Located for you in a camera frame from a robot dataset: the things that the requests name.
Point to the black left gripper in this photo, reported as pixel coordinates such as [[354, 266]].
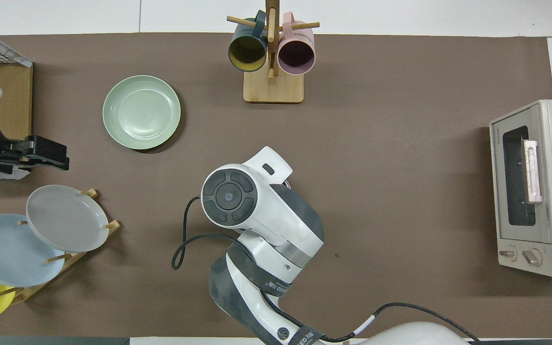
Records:
[[41, 148]]

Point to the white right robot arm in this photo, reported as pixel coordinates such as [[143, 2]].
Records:
[[266, 215]]

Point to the grey plate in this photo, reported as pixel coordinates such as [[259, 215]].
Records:
[[65, 218]]

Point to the wooden plate rack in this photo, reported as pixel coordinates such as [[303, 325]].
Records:
[[110, 225]]

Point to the light blue plate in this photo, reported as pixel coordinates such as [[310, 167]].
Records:
[[7, 251]]

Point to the green plate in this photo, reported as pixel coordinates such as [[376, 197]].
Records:
[[142, 112]]

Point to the marble pattern bag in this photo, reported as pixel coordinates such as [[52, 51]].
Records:
[[3, 174]]

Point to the dark teal mug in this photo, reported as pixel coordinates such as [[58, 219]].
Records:
[[247, 52]]

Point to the wooden mug tree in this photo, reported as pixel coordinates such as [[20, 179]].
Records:
[[273, 88]]

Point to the pink mug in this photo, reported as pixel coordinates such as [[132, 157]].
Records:
[[296, 55]]

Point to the brown table mat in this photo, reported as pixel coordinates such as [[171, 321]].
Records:
[[400, 96]]

